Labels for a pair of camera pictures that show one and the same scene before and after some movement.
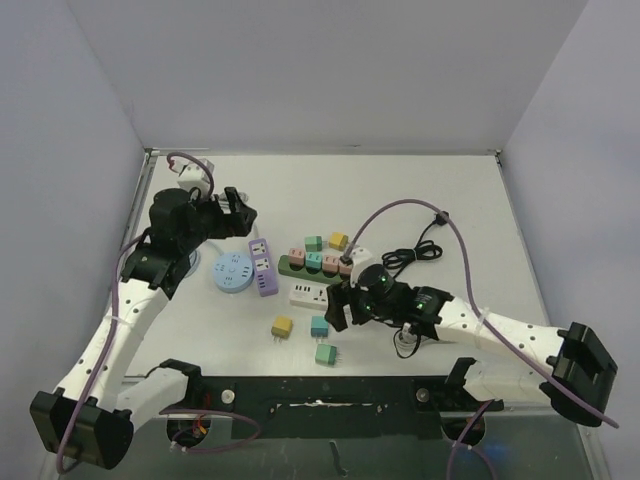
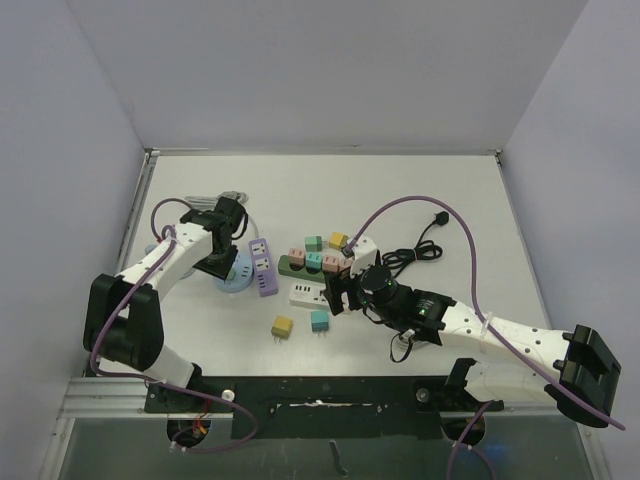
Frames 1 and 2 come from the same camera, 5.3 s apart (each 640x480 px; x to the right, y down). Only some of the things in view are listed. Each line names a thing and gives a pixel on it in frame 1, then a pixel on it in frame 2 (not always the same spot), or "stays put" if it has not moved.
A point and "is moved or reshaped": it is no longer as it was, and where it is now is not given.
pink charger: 330,263 stays put
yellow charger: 338,241 stays put
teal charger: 313,260 stays put
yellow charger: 281,328 stays put
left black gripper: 237,223 → 221,269
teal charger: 319,327 is moved or reshaped
